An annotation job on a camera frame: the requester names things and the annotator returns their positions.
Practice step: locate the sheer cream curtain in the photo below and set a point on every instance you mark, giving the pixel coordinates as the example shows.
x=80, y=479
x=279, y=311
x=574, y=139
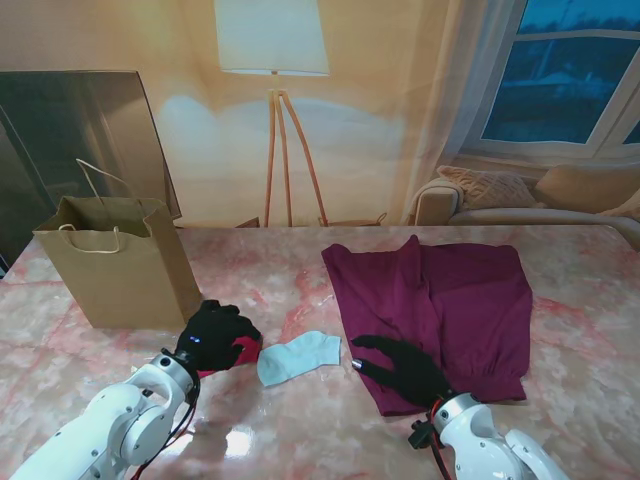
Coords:
x=450, y=100

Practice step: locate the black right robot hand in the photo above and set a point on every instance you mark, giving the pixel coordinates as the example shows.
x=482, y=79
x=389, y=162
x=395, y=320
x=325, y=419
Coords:
x=415, y=375

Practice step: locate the tripod floor lamp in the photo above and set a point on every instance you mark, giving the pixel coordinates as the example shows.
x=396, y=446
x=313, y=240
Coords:
x=272, y=35

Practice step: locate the beige sofa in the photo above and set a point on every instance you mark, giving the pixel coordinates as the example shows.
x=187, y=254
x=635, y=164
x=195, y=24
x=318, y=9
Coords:
x=500, y=216

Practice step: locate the plain tan cushion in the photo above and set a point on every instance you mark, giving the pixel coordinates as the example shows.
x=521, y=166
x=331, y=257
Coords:
x=590, y=190

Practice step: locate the kraft paper bag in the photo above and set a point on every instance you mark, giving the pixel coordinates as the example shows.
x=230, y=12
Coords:
x=125, y=280

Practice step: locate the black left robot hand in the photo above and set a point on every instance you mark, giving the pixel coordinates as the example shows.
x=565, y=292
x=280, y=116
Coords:
x=215, y=335

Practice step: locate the knitted cream cushion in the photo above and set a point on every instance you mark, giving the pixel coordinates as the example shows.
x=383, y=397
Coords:
x=490, y=187

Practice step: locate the red sock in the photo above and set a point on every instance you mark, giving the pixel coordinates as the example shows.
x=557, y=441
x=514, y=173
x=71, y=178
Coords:
x=250, y=350

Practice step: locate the white framed window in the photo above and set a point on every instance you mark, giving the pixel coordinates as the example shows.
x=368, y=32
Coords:
x=550, y=90

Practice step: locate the light blue sock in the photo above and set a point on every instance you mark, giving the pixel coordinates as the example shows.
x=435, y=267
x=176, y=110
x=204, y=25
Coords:
x=300, y=357

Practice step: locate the dark mirror panel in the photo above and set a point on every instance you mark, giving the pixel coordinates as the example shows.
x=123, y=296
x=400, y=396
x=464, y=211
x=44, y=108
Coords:
x=50, y=125

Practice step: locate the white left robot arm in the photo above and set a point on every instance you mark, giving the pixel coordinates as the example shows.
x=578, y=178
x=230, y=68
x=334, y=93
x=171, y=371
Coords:
x=115, y=425

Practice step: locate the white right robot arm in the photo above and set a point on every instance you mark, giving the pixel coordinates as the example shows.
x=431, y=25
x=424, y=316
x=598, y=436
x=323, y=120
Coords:
x=480, y=440

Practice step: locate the purple shorts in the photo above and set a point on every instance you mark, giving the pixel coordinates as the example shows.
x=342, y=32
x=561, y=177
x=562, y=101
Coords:
x=450, y=300

